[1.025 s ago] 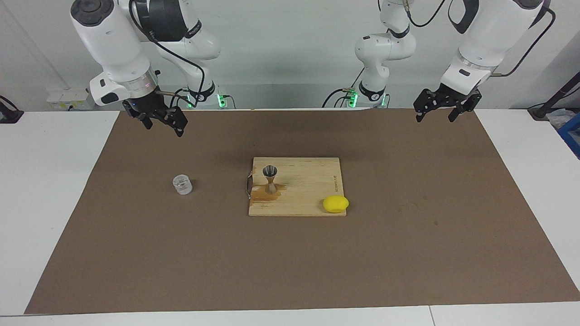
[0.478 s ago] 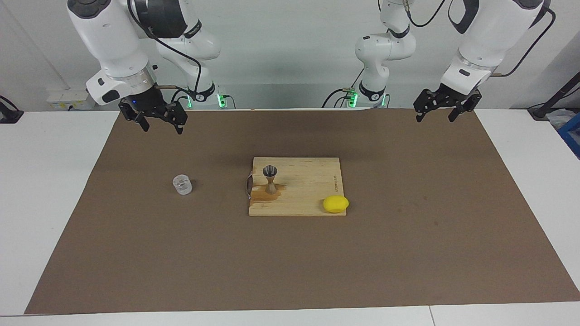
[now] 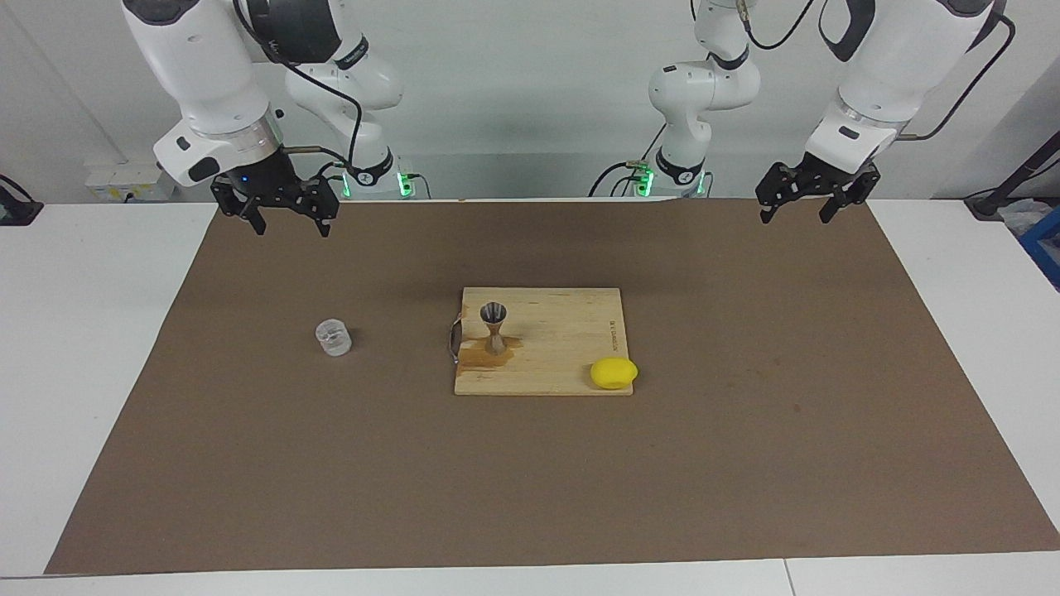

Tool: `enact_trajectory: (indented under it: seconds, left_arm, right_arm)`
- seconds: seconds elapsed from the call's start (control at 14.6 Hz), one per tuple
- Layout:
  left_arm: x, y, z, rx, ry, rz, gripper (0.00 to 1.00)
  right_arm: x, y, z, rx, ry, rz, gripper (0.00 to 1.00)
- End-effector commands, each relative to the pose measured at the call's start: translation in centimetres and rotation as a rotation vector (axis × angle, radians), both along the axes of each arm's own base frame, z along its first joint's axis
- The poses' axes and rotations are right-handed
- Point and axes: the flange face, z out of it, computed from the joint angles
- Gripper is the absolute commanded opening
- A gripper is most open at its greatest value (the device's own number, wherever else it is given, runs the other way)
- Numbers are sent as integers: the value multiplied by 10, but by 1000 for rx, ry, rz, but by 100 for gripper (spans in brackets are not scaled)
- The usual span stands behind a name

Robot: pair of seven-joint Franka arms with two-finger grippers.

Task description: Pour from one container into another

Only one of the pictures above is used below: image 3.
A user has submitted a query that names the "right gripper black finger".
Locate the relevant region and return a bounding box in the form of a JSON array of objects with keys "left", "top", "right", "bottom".
[
  {"left": 210, "top": 177, "right": 268, "bottom": 238},
  {"left": 285, "top": 175, "right": 341, "bottom": 239}
]

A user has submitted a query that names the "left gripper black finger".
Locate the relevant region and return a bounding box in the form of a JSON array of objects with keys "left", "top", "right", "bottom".
[
  {"left": 818, "top": 170, "right": 882, "bottom": 225},
  {"left": 754, "top": 161, "right": 809, "bottom": 227}
]

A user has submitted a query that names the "small clear glass cup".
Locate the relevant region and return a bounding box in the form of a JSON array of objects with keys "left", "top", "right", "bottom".
[{"left": 315, "top": 318, "right": 354, "bottom": 358}]

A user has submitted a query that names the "steel double jigger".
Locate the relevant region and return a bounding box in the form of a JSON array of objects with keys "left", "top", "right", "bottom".
[{"left": 479, "top": 301, "right": 510, "bottom": 358}]

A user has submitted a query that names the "black stand pole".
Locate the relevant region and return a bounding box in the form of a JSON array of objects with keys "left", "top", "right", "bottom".
[{"left": 964, "top": 128, "right": 1060, "bottom": 221}]

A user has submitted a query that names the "clear plastic bag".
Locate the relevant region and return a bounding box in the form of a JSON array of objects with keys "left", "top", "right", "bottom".
[{"left": 998, "top": 197, "right": 1053, "bottom": 242}]

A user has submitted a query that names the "blue box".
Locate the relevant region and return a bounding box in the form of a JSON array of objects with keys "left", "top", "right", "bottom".
[{"left": 1018, "top": 203, "right": 1060, "bottom": 291}]

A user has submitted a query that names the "black clamp base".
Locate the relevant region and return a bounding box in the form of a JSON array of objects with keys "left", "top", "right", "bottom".
[{"left": 0, "top": 173, "right": 45, "bottom": 227}]

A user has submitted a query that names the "yellow lemon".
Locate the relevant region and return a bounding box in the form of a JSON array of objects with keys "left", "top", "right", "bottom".
[{"left": 590, "top": 357, "right": 640, "bottom": 392}]

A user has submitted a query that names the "bamboo cutting board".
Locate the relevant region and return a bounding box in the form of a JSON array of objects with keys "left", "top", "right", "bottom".
[{"left": 448, "top": 286, "right": 635, "bottom": 397}]

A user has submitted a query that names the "brown table mat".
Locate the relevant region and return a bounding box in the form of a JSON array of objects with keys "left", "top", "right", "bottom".
[{"left": 43, "top": 199, "right": 1060, "bottom": 577}]

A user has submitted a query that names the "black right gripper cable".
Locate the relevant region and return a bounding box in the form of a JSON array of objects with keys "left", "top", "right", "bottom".
[{"left": 232, "top": 0, "right": 366, "bottom": 180}]

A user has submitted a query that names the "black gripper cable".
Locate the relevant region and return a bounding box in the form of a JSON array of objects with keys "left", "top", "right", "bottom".
[
  {"left": 232, "top": 0, "right": 366, "bottom": 180},
  {"left": 740, "top": 0, "right": 1019, "bottom": 142}
]

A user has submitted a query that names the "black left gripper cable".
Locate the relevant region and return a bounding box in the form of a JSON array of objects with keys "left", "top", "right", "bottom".
[{"left": 740, "top": 0, "right": 1019, "bottom": 142}]

